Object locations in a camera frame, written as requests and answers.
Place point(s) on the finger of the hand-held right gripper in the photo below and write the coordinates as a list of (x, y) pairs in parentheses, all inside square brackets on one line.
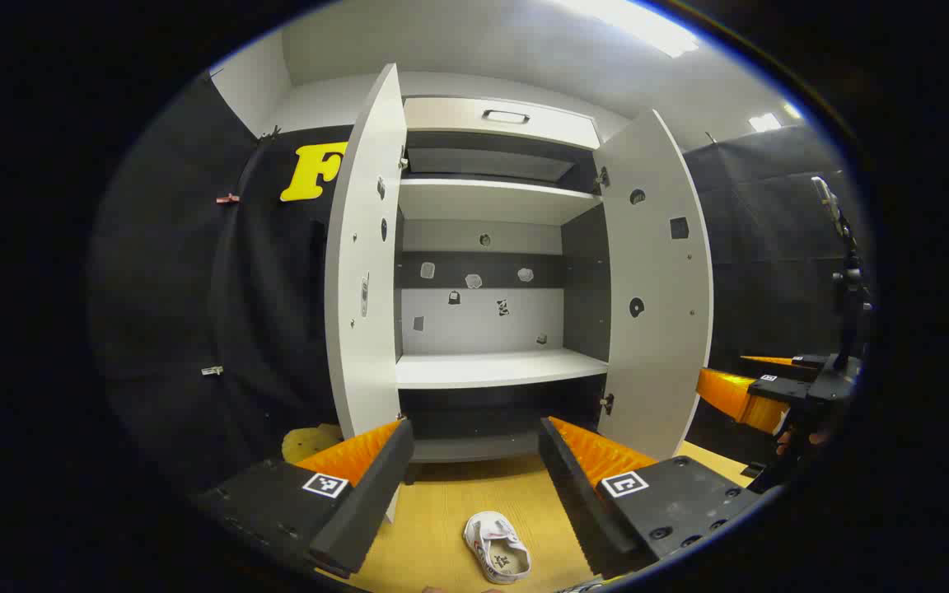
[(775, 361), (730, 395)]

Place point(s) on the white cabinet door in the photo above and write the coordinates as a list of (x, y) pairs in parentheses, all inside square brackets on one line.
[(367, 362), (656, 371)]

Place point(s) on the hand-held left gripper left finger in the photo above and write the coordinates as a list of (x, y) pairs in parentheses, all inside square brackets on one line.
[(367, 511)]

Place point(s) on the white and grey shoe cabinet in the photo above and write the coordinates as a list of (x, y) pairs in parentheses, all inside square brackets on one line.
[(491, 371)]

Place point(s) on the white cabinet drawer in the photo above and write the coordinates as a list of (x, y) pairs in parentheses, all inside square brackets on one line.
[(540, 123)]

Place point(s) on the black stand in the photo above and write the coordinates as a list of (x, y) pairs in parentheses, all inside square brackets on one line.
[(849, 272)]

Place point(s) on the white canvas shoe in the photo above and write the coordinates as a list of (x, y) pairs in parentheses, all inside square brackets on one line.
[(495, 543)]

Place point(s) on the ceiling light panel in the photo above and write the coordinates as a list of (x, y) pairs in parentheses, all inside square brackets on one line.
[(764, 122)]

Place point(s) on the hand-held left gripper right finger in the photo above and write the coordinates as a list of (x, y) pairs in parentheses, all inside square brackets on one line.
[(577, 502)]

